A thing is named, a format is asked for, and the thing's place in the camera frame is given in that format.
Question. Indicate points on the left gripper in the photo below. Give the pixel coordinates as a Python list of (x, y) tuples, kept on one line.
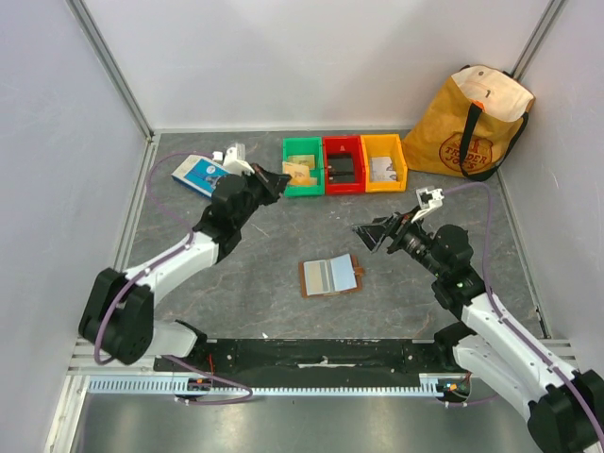
[(274, 184)]

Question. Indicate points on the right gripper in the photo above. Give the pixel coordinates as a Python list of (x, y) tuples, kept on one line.
[(390, 234)]

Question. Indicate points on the gold VIP card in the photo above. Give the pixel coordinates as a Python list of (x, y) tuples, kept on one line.
[(300, 173)]

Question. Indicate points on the brown leather card holder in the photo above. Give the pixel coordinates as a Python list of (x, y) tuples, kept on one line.
[(339, 275)]

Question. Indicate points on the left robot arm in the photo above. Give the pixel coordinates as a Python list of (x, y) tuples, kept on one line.
[(119, 318)]

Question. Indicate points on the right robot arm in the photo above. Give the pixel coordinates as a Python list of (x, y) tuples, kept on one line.
[(562, 406)]

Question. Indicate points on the gold card upper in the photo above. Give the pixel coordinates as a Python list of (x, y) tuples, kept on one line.
[(307, 160)]

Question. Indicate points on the silver card in yellow bin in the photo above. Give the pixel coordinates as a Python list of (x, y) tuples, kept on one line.
[(382, 169)]

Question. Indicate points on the black cards in red bin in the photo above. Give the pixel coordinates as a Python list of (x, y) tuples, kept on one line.
[(340, 168)]

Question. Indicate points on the green plastic bin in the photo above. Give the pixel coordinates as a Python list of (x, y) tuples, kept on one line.
[(306, 146)]

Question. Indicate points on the red plastic bin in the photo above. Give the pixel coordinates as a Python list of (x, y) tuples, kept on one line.
[(345, 144)]

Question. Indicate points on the blue and white box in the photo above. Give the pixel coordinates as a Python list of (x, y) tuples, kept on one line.
[(200, 174)]

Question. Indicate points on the yellow plastic bin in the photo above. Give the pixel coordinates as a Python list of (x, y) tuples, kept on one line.
[(377, 145)]

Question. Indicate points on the yellow Trader Joe's tote bag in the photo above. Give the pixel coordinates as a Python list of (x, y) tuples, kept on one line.
[(471, 125)]

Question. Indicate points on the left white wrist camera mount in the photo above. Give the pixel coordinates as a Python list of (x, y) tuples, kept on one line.
[(233, 160)]

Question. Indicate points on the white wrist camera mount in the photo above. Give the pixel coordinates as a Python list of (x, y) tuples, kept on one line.
[(233, 160), (429, 200)]

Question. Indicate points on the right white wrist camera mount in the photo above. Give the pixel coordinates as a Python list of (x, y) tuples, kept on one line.
[(429, 200)]

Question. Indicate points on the slotted cable duct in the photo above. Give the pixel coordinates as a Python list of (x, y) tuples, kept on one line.
[(187, 386)]

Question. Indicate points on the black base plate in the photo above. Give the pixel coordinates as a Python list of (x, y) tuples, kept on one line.
[(324, 376)]

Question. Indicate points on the aluminium frame rail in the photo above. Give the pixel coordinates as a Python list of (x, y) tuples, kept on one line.
[(82, 354)]

